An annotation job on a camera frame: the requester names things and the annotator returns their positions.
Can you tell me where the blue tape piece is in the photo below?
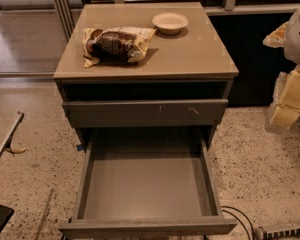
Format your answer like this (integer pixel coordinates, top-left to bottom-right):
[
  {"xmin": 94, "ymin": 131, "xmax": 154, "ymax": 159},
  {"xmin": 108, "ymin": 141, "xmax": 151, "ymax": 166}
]
[{"xmin": 77, "ymin": 144, "xmax": 83, "ymax": 151}]

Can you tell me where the open grey middle drawer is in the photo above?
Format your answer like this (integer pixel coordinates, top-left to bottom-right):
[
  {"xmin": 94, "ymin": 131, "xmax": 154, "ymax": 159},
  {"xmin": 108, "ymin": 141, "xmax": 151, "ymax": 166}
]
[{"xmin": 59, "ymin": 127, "xmax": 237, "ymax": 240}]

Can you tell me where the grey power strip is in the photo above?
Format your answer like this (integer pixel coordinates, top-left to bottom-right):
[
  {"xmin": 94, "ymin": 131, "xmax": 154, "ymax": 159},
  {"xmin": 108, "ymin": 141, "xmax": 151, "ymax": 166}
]
[{"xmin": 254, "ymin": 224, "xmax": 300, "ymax": 240}]

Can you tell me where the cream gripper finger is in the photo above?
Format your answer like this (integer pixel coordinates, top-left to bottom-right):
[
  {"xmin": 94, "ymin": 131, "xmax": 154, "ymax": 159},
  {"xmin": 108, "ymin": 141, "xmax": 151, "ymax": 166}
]
[
  {"xmin": 263, "ymin": 22, "xmax": 288, "ymax": 48},
  {"xmin": 269, "ymin": 64, "xmax": 300, "ymax": 128}
]

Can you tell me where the metal bar with hook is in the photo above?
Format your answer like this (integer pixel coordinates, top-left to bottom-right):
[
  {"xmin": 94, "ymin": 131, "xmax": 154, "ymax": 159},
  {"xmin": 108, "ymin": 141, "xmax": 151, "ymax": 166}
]
[{"xmin": 0, "ymin": 111, "xmax": 26, "ymax": 158}]

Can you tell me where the white paper bowl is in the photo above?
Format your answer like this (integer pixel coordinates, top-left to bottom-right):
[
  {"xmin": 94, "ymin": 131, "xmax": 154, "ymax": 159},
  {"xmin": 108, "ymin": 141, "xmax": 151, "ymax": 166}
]
[{"xmin": 152, "ymin": 13, "xmax": 189, "ymax": 35}]

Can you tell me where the grey drawer cabinet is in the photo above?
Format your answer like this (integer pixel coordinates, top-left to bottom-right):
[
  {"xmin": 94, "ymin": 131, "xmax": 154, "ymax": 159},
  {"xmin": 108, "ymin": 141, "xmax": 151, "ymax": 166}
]
[{"xmin": 54, "ymin": 3, "xmax": 238, "ymax": 145}]

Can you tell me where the closed grey top drawer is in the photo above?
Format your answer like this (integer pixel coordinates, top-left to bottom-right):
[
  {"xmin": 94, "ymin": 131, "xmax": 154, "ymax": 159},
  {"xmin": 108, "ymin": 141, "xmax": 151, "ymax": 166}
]
[{"xmin": 62, "ymin": 99, "xmax": 228, "ymax": 128}]

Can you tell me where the black floor cable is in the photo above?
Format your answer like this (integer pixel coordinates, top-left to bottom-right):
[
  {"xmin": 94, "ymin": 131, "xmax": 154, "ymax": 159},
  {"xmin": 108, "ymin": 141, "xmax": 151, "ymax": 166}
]
[{"xmin": 221, "ymin": 205, "xmax": 256, "ymax": 240}]

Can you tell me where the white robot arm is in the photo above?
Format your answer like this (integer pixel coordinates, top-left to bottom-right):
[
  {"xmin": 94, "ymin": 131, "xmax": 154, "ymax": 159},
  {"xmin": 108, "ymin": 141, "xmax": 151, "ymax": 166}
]
[{"xmin": 263, "ymin": 7, "xmax": 300, "ymax": 132}]

